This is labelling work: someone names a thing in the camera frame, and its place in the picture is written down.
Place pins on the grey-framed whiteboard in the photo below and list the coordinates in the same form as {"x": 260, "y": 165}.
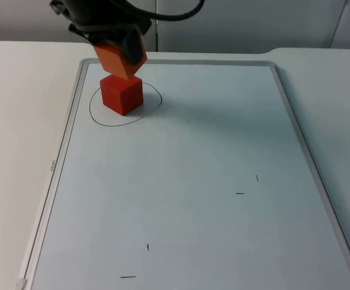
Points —
{"x": 174, "y": 181}

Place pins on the red cube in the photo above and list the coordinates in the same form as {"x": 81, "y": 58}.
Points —
{"x": 120, "y": 95}

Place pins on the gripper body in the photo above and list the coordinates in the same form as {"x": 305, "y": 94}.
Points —
{"x": 108, "y": 26}

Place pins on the orange cube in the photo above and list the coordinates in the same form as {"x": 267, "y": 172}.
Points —
{"x": 114, "y": 62}

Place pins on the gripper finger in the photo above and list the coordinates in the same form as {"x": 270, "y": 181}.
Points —
{"x": 100, "y": 41}
{"x": 131, "y": 48}

